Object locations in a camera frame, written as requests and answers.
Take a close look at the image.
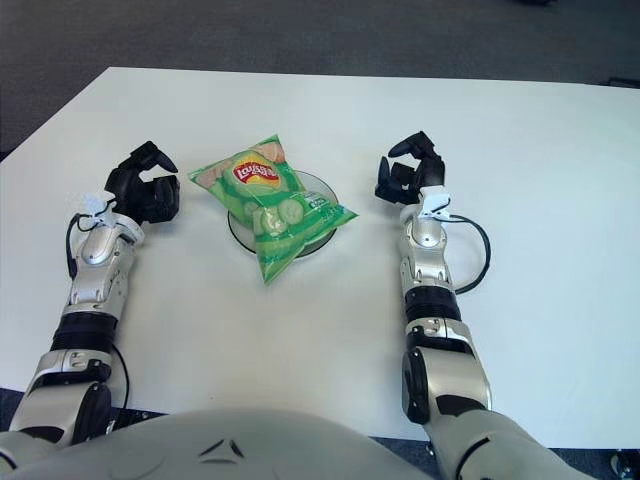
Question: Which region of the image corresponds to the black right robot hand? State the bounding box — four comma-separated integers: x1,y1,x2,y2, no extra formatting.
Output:
374,130,447,206

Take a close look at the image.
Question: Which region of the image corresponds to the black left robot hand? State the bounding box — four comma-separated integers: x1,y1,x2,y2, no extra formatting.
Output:
103,140,182,227

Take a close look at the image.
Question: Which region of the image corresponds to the green chips snack bag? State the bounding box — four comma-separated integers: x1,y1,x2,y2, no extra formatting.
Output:
187,133,360,287

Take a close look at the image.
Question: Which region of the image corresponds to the white plate black rim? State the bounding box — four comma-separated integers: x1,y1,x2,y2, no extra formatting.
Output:
227,169,339,261

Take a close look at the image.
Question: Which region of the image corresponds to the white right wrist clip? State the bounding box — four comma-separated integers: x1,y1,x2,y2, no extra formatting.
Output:
415,185,454,221

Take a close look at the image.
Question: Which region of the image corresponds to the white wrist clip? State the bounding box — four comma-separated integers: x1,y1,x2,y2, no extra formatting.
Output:
415,185,454,221
82,192,121,226

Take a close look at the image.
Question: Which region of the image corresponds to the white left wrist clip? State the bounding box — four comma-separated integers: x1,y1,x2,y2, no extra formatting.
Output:
82,192,121,226

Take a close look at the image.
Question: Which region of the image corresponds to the grey robot torso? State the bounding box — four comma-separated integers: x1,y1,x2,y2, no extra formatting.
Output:
0,407,436,480

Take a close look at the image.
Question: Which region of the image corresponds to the silver table caster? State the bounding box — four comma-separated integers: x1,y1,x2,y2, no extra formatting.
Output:
609,449,640,476

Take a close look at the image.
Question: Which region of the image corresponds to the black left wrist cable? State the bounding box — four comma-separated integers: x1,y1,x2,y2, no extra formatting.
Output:
64,214,94,281

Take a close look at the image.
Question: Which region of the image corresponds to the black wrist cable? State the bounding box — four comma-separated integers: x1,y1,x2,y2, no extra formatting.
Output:
64,214,94,281
447,213,492,295

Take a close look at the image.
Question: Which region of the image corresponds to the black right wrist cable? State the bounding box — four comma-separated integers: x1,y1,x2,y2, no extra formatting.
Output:
447,213,492,295

